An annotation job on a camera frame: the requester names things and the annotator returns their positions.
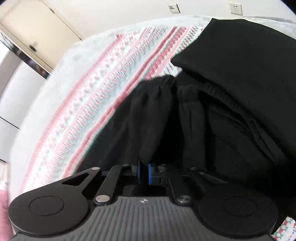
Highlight white wall switch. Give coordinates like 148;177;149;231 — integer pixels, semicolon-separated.
168;4;180;14

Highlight black sweatpants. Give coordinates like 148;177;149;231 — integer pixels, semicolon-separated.
78;19;295;218

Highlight white wall socket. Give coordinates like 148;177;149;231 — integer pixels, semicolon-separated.
229;3;243;16

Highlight cream door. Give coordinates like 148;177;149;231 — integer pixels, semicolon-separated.
1;1;84;73

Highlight white grey wardrobe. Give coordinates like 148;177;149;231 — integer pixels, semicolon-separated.
1;33;49;162

